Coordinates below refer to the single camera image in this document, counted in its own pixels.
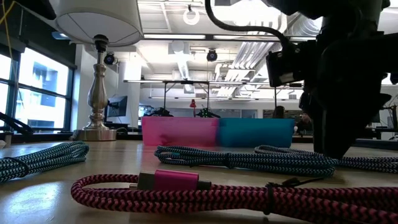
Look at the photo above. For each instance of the large window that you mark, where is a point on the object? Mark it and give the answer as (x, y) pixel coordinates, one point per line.
(40, 102)

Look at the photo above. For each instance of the silver lamp with white shade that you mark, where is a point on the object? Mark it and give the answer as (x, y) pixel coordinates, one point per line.
(98, 96)

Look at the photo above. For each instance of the black computer monitor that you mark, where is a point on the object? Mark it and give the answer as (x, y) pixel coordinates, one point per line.
(118, 106)

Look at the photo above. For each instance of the person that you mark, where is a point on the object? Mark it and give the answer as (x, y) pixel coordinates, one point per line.
(279, 112)
(304, 123)

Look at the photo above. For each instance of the small red object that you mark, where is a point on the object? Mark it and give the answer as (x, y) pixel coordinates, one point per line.
(193, 104)

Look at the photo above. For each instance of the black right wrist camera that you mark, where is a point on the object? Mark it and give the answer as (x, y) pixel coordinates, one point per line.
(283, 70)

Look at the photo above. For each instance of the black background rig frame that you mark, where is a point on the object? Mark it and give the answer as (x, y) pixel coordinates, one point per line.
(275, 96)

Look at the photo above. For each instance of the pink plastic bin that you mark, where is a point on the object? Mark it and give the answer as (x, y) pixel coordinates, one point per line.
(178, 132)

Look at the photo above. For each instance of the long ceiling light bar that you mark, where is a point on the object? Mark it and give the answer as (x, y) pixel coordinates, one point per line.
(217, 37)

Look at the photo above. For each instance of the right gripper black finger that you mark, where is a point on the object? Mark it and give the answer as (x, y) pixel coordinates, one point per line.
(334, 133)

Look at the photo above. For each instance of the black round ceiling camera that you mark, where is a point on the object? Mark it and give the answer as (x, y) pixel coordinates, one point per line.
(109, 58)
(212, 55)

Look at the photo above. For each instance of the blue plastic bin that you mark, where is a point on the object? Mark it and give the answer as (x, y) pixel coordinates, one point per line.
(256, 132)

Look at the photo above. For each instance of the silver ventilation duct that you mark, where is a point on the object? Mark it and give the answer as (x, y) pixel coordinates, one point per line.
(306, 26)

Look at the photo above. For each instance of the black background robot arm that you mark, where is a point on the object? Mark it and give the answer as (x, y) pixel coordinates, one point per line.
(207, 113)
(160, 112)

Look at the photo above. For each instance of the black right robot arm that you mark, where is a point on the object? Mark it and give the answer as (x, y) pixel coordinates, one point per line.
(342, 12)

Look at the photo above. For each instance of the black aluminium rig frame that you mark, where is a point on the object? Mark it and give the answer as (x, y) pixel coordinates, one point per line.
(12, 125)

